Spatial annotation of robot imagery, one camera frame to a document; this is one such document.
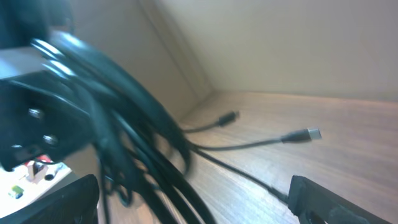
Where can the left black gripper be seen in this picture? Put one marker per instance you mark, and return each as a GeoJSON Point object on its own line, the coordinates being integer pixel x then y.
{"type": "Point", "coordinates": [40, 115]}

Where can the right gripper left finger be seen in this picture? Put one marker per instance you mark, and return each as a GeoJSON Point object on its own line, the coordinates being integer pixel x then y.
{"type": "Point", "coordinates": [75, 203]}

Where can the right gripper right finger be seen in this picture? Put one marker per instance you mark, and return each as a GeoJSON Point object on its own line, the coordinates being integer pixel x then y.
{"type": "Point", "coordinates": [312, 203]}

